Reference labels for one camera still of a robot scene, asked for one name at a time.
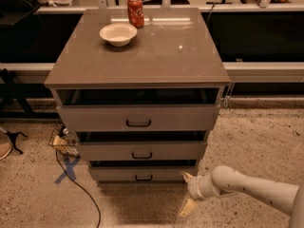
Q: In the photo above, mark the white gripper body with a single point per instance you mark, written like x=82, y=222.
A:
x=193, y=189

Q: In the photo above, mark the grey bottom drawer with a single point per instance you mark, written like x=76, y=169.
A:
x=140, y=174

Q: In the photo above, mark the grey drawer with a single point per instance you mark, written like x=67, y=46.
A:
x=133, y=118
x=140, y=151
x=140, y=174

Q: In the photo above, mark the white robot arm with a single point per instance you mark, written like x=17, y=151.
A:
x=224, y=181

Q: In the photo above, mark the grey middle drawer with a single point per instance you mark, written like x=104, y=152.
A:
x=140, y=151

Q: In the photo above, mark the grey drawer cabinet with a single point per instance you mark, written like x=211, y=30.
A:
x=171, y=61

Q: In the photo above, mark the grey top drawer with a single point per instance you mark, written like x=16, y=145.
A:
x=133, y=118

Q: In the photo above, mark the white bowl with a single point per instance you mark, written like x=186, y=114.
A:
x=119, y=34

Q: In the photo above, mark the orange soda can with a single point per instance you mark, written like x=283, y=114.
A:
x=135, y=13

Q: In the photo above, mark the black stand leg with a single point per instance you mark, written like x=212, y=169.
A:
x=13, y=138

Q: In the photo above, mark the black chair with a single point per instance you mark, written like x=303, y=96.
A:
x=14, y=11

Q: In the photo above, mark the wire basket with items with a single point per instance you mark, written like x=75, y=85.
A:
x=63, y=141

